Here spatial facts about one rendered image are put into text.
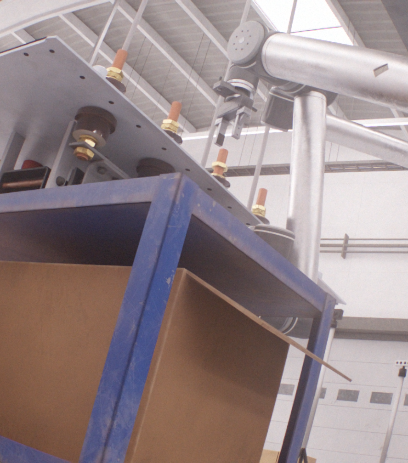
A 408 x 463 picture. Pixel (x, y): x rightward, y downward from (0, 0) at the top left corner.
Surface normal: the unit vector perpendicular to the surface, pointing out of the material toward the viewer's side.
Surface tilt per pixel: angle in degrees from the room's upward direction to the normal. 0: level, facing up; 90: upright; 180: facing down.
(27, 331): 90
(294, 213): 99
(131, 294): 90
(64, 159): 90
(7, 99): 180
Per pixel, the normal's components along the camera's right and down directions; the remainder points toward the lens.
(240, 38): -0.75, -0.26
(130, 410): 0.78, -0.03
